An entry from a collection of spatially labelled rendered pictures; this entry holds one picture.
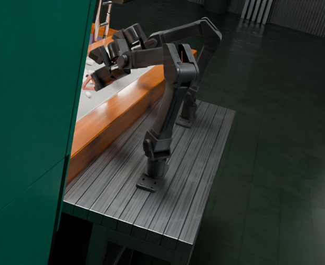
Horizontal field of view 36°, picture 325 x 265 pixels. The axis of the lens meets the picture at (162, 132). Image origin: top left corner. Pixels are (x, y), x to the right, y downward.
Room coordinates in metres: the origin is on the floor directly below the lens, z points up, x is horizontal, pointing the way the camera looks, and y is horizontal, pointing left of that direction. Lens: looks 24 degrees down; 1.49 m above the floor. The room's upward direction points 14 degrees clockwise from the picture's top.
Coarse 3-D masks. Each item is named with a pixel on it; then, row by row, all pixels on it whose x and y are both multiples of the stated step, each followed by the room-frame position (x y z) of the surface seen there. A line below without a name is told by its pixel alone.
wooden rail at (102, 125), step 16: (144, 80) 2.18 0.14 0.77; (160, 80) 2.24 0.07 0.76; (112, 96) 1.92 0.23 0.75; (128, 96) 1.93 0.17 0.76; (144, 96) 2.00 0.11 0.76; (160, 96) 2.29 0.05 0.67; (96, 112) 1.69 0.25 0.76; (112, 112) 1.73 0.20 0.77; (128, 112) 1.80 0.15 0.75; (80, 128) 1.52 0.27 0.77; (96, 128) 1.55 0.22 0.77; (112, 128) 1.65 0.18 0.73; (80, 144) 1.41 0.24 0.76; (96, 144) 1.51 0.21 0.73; (80, 160) 1.39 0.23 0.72
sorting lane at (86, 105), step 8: (88, 56) 2.41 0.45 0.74; (96, 64) 2.32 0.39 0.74; (136, 72) 2.35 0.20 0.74; (144, 72) 2.38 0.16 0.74; (120, 80) 2.17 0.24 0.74; (128, 80) 2.20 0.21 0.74; (104, 88) 2.02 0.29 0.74; (112, 88) 2.04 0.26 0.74; (120, 88) 2.07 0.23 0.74; (80, 96) 1.87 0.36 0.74; (96, 96) 1.91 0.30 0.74; (104, 96) 1.93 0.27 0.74; (80, 104) 1.79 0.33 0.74; (88, 104) 1.80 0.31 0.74; (96, 104) 1.82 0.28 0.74; (80, 112) 1.71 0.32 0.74; (88, 112) 1.73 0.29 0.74
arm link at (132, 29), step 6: (138, 24) 2.10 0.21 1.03; (126, 30) 2.07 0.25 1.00; (132, 30) 2.08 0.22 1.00; (138, 30) 2.08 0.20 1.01; (126, 36) 2.09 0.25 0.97; (132, 36) 2.07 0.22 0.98; (138, 36) 2.08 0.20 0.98; (144, 36) 2.10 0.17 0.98; (144, 42) 2.06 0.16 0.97; (150, 42) 2.05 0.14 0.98; (156, 42) 2.05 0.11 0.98
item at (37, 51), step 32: (0, 0) 0.81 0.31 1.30; (32, 0) 0.91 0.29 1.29; (64, 0) 1.04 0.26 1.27; (0, 32) 0.81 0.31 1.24; (32, 32) 0.92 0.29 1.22; (64, 32) 1.06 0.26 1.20; (0, 64) 0.82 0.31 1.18; (32, 64) 0.94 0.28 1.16; (64, 64) 1.08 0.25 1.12; (0, 96) 0.83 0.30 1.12; (32, 96) 0.95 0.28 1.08; (64, 96) 1.11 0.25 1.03; (0, 128) 0.84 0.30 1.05; (32, 128) 0.97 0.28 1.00; (64, 128) 1.13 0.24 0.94; (0, 160) 0.85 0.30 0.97; (32, 160) 0.99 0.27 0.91; (0, 192) 0.87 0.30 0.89
